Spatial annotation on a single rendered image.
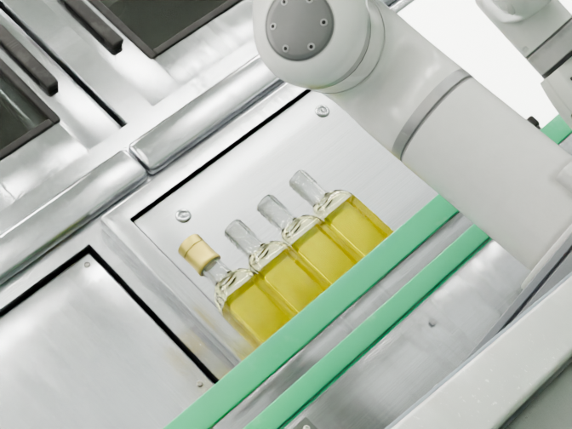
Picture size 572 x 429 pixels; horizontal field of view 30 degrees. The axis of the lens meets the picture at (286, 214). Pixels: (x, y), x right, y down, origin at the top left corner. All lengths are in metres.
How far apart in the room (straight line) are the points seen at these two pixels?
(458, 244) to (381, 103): 0.37
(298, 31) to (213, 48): 0.90
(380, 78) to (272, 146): 0.68
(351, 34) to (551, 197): 0.20
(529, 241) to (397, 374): 0.32
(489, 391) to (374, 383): 0.59
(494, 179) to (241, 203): 0.72
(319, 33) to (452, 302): 0.45
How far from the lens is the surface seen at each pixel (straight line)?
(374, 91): 0.93
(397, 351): 1.16
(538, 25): 1.31
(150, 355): 1.47
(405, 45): 0.93
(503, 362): 0.58
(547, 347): 0.61
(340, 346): 1.17
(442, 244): 1.25
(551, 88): 1.32
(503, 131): 0.89
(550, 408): 0.65
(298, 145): 1.60
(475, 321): 1.19
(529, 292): 0.73
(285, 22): 0.85
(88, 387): 1.46
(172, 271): 1.48
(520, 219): 0.87
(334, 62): 0.85
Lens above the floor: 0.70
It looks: 17 degrees up
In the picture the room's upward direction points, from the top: 46 degrees counter-clockwise
